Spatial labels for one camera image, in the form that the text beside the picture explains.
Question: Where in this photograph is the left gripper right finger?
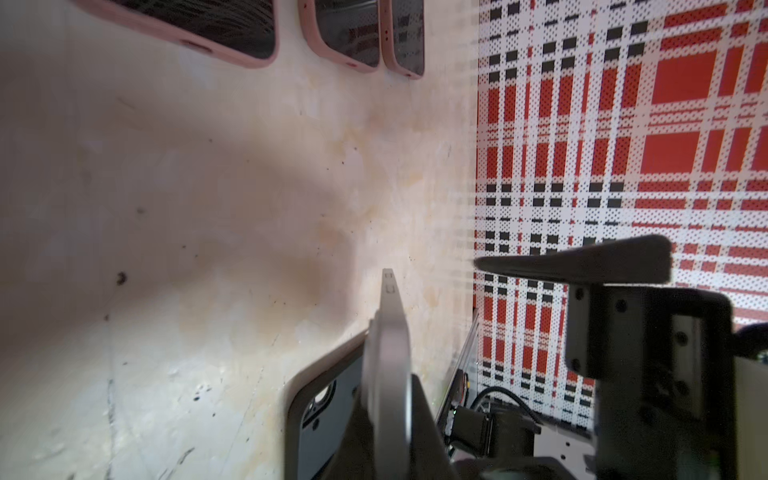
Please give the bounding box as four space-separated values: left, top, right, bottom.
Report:
409 374 459 480

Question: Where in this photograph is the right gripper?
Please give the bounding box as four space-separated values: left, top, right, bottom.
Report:
473 235 735 479

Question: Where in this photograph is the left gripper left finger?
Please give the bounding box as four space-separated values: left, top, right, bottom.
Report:
321 393 375 480

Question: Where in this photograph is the black textured phone case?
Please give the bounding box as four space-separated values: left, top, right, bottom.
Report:
361 268 412 479

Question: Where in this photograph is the black phone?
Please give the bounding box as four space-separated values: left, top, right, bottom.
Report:
379 0 425 79
297 0 381 73
75 0 279 69

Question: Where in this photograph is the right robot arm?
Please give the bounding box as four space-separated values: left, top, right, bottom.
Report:
474 235 767 479

